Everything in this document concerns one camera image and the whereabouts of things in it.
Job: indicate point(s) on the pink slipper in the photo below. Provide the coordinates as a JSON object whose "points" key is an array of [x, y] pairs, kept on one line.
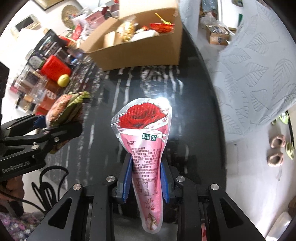
{"points": [[275, 160], [278, 141]]}

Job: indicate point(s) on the person's left hand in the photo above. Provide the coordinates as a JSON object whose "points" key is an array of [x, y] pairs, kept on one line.
{"points": [[12, 190]]}

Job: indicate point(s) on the small brown cardboard box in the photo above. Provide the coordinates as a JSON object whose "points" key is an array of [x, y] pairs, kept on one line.
{"points": [[112, 38]]}

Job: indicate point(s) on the cardboard box on floor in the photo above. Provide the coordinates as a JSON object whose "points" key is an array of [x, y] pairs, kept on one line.
{"points": [[217, 35]]}

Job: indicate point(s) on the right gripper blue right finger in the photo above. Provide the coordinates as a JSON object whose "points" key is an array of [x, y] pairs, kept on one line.
{"points": [[167, 182]]}

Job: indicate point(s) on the black printed box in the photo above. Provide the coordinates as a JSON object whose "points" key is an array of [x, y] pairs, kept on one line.
{"points": [[49, 45]]}

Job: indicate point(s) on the clear jar amber contents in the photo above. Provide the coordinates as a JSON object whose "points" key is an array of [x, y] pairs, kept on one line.
{"points": [[46, 96]]}

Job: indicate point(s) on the brown green meat snack packet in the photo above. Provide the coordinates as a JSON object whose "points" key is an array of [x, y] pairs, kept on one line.
{"points": [[66, 109]]}

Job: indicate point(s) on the red foil bag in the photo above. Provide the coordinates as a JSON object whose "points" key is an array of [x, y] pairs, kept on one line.
{"points": [[77, 32]]}

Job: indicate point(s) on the woven round mat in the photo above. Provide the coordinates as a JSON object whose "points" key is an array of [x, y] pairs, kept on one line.
{"points": [[69, 12]]}

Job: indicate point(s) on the packaged yellow waffles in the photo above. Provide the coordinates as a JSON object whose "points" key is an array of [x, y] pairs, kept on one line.
{"points": [[126, 30]]}

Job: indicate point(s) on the open cardboard box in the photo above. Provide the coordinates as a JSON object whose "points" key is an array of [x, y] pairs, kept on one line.
{"points": [[163, 49]]}

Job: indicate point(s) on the grey leaf-pattern covered chair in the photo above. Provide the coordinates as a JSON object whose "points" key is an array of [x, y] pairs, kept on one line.
{"points": [[254, 76]]}

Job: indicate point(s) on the red plastic container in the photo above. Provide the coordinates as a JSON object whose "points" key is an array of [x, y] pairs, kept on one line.
{"points": [[54, 68]]}

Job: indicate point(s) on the white patterned snack pouch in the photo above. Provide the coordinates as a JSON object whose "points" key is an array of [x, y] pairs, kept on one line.
{"points": [[143, 35]]}

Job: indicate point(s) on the green slipper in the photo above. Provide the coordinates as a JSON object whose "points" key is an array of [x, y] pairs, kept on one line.
{"points": [[290, 150]]}

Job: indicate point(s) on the green lollipop yellow stick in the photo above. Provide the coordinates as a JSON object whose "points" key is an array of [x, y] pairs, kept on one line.
{"points": [[164, 21]]}

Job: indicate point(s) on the red gold-lettered snack packet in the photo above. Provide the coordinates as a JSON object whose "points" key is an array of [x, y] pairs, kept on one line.
{"points": [[162, 27]]}

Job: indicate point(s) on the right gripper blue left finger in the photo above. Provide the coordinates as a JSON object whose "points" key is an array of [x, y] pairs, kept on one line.
{"points": [[125, 180]]}

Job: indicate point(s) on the yellow lemon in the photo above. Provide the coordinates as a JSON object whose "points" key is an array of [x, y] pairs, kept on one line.
{"points": [[63, 80]]}

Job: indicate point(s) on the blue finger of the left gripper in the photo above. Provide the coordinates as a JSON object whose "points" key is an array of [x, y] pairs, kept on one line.
{"points": [[40, 122]]}

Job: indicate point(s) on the pink slipper far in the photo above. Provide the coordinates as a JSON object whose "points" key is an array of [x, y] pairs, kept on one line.
{"points": [[278, 141]]}

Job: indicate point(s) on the pink rose cone packet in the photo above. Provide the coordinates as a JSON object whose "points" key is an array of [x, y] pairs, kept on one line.
{"points": [[143, 127]]}

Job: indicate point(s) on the pink slipper near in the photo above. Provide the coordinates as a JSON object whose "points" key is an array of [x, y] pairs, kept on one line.
{"points": [[275, 160]]}

